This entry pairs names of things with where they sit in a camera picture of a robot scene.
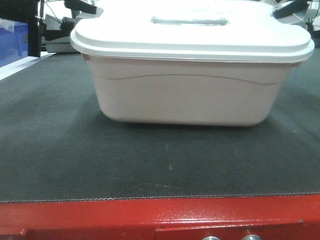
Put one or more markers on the white plastic bin with lid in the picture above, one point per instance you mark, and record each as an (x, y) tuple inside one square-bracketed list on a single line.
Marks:
[(192, 62)]

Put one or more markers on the dark grey table mat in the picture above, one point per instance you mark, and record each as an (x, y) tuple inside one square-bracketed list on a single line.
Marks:
[(56, 144)]

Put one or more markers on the red metal cart edge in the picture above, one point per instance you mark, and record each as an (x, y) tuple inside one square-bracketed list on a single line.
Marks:
[(294, 217)]

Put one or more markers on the blue plastic tote on table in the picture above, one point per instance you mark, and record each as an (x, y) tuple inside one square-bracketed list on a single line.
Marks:
[(13, 41)]

